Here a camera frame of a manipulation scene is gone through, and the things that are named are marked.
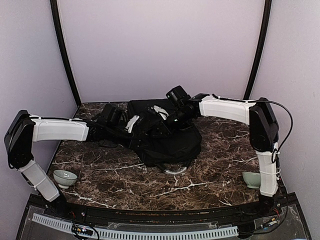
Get pale green bowl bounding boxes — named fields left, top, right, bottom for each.
left=53, top=169, right=78, bottom=189
left=242, top=171, right=261, bottom=189

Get left pale green bowl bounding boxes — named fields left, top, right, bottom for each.
left=53, top=169, right=78, bottom=189

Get right black frame post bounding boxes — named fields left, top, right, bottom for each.
left=243, top=0, right=272, bottom=100

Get black frame post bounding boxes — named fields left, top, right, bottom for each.
left=243, top=0, right=272, bottom=100
left=49, top=0, right=82, bottom=108

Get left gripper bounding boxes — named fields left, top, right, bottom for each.
left=105, top=124, right=151, bottom=151

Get left black frame post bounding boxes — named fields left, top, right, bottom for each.
left=49, top=0, right=82, bottom=108

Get white slotted cable duct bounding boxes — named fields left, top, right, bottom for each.
left=31, top=213, right=239, bottom=240

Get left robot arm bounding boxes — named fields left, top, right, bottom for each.
left=4, top=110, right=134, bottom=218

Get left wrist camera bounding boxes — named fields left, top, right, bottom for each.
left=98, top=103, right=140, bottom=134

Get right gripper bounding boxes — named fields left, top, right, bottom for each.
left=150, top=107, right=193, bottom=138

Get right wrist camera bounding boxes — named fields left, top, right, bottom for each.
left=147, top=85, right=193, bottom=121

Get black student bag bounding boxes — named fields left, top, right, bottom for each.
left=93, top=99, right=202, bottom=176

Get right pale green bowl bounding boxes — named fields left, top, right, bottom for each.
left=242, top=171, right=261, bottom=189

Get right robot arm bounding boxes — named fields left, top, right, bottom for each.
left=152, top=93, right=282, bottom=197

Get black front rail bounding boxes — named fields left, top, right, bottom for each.
left=27, top=193, right=298, bottom=227

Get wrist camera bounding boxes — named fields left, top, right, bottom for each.
left=98, top=103, right=140, bottom=134
left=147, top=85, right=193, bottom=121

